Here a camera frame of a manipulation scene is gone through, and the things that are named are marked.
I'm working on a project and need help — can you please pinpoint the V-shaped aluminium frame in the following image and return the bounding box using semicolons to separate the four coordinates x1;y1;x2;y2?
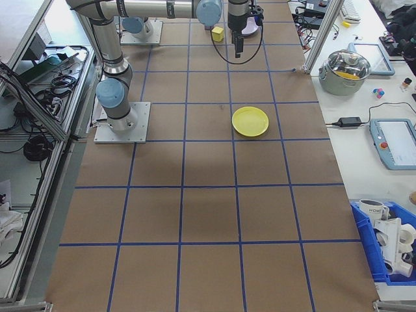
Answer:
0;0;100;305

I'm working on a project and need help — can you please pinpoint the white square base plate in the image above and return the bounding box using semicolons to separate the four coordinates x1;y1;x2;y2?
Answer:
120;21;164;46
94;101;152;144

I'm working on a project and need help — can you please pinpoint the black adapter cable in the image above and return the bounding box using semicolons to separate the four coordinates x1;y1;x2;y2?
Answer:
326;102;416;127

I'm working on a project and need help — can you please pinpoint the black bag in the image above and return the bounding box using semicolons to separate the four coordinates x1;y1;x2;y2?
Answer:
386;0;416;61

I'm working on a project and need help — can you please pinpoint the light blue teach pendant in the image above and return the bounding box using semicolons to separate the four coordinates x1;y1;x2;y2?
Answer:
347;42;396;77
369;118;416;171

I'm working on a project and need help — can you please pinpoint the steel cooking pot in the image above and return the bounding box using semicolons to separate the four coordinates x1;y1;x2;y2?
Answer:
318;63;370;96

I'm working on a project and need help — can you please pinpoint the large white pipe fitting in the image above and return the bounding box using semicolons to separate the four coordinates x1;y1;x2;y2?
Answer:
372;216;406;272

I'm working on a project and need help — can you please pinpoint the yellow plate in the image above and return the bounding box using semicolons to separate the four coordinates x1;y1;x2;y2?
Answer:
231;106;270;139

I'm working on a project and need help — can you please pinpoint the black cable coil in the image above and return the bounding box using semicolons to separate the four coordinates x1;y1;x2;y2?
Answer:
23;135;55;163

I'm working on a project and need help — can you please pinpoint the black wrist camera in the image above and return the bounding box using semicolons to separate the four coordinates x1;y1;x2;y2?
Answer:
248;3;265;26

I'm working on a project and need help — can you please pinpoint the black box with white label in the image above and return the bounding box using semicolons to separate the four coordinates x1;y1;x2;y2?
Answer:
294;0;330;17

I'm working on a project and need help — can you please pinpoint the black power adapter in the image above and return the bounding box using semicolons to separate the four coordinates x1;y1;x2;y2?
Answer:
337;116;363;128

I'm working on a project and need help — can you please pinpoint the glass pot lid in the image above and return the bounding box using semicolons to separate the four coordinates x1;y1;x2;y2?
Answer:
326;49;372;82

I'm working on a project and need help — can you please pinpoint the black power brick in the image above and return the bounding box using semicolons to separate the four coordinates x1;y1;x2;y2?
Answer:
300;16;326;29

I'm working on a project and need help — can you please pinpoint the hub with red plugs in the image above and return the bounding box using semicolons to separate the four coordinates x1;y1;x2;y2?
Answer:
297;27;317;52

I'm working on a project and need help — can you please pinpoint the white power strip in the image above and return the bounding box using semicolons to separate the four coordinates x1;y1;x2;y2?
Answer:
45;96;66;115

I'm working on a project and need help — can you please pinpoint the purple plate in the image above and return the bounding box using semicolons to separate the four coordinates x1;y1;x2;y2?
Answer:
242;16;260;36

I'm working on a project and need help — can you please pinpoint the yellow item inside pot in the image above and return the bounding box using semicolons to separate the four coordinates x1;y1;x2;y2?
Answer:
336;70;360;81

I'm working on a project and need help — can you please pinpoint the black cable bundle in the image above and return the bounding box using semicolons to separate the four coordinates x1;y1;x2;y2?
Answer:
51;73;79;97

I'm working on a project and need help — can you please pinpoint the aluminium corner profile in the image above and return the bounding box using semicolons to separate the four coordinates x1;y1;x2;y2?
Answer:
0;300;53;312
372;299;416;312

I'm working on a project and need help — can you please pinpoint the small white pipe fitting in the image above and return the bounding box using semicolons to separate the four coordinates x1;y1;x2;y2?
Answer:
385;258;415;278

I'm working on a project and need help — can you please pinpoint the white keyboard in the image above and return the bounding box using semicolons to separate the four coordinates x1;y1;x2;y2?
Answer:
340;0;362;24

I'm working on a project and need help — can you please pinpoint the blue plastic bin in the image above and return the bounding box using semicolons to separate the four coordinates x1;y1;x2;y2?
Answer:
350;200;416;287

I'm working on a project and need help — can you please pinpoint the white mug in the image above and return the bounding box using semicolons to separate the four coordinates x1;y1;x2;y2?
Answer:
358;198;390;222

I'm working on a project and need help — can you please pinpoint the grey box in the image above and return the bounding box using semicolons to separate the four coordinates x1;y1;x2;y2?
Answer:
21;32;47;62

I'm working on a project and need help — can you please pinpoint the white pipe ring fitting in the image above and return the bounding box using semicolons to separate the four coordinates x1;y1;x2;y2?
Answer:
398;224;416;254

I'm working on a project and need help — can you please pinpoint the white cloth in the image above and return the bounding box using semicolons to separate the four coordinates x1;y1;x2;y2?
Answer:
0;180;25;250

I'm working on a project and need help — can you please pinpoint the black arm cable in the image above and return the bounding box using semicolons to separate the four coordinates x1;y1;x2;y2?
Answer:
209;19;265;65

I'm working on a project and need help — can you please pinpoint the aluminium profile post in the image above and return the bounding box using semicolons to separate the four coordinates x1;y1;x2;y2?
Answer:
302;0;346;76

